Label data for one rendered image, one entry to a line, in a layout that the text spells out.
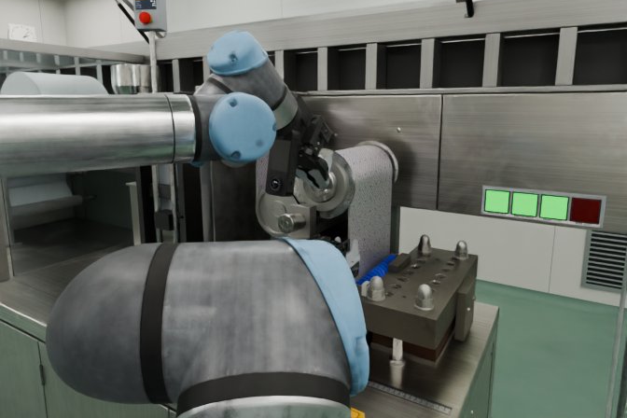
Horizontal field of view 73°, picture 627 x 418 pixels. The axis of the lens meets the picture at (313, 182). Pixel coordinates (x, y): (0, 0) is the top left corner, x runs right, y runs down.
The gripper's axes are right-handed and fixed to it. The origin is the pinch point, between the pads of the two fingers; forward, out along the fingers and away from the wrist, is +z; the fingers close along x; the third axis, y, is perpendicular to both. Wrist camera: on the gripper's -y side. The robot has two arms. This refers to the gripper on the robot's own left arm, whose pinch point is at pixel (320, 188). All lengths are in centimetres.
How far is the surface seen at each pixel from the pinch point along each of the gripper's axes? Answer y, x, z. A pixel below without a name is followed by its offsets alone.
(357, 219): -0.5, -4.1, 11.9
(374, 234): 1.1, -4.1, 22.9
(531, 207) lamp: 18, -35, 33
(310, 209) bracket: -3.2, 3.2, 4.1
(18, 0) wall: 250, 552, 73
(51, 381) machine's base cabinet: -55, 67, 17
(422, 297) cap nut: -13.0, -20.3, 15.2
